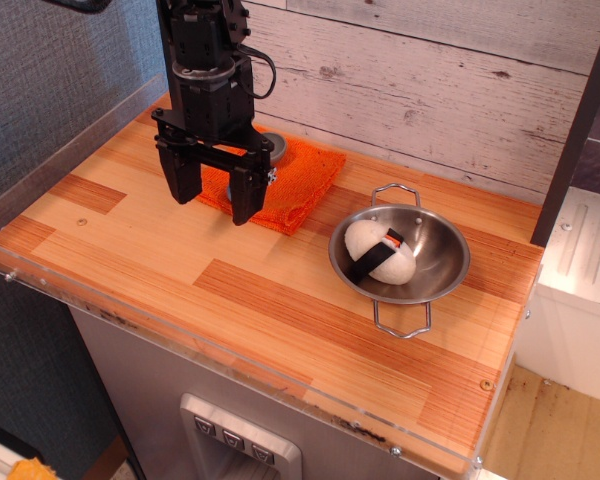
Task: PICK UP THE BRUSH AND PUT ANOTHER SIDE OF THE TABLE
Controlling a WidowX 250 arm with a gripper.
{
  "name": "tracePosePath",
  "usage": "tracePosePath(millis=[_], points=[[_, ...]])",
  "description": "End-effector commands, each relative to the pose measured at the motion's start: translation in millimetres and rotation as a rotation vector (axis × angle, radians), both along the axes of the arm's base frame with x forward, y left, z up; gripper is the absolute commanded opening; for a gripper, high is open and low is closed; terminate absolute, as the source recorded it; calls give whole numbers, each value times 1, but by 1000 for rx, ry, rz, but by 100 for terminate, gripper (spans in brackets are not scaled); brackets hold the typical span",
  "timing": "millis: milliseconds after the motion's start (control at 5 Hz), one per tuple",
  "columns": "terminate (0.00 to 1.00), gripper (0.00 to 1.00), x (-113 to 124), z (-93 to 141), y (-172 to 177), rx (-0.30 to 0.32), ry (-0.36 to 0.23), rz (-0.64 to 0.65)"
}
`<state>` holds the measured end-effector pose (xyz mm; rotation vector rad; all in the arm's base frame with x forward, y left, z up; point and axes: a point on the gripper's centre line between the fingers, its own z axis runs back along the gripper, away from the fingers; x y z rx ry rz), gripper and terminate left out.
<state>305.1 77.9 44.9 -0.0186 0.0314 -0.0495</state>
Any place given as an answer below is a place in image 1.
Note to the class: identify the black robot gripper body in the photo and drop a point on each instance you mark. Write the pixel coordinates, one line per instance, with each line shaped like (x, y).
(213, 124)

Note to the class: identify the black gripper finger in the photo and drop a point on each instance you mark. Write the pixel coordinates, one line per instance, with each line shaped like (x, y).
(181, 170)
(248, 190)

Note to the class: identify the white plush rice ball brush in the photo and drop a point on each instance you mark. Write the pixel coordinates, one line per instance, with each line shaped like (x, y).
(379, 252)

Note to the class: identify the stainless steel bowl with handles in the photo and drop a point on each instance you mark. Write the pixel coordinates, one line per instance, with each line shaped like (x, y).
(441, 251)

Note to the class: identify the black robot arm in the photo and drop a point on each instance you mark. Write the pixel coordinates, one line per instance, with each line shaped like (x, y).
(203, 41)

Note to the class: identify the blue and grey scoop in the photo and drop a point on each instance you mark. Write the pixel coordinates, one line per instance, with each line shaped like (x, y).
(279, 150)

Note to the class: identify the clear acrylic table guard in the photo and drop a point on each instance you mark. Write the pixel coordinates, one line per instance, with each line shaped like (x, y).
(98, 229)

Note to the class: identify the orange knitted cloth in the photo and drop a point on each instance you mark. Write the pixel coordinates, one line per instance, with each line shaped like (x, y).
(304, 175)

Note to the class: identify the silver cabinet with dispenser panel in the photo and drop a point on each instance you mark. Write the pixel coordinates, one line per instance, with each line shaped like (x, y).
(192, 409)

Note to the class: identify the yellow object bottom left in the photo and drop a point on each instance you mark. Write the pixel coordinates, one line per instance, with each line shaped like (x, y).
(31, 469)

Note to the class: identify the white plastic cabinet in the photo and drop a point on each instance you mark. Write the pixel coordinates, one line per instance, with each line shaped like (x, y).
(559, 337)

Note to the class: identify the dark right post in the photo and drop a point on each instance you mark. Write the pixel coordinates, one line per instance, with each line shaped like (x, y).
(566, 167)

